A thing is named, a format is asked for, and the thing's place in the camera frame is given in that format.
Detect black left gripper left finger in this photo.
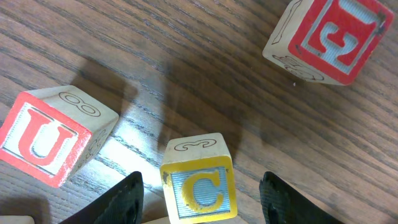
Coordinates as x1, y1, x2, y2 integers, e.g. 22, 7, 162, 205
61, 171, 144, 224

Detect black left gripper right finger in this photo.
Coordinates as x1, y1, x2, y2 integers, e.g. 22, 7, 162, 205
259, 171, 342, 224

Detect yellow C letter block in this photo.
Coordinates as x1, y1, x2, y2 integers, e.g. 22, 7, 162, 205
160, 133, 238, 223

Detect red U letter block left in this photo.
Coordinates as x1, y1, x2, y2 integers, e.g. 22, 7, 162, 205
1, 85, 119, 188

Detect red E letter block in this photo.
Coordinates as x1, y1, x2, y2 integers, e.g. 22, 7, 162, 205
262, 0, 395, 86

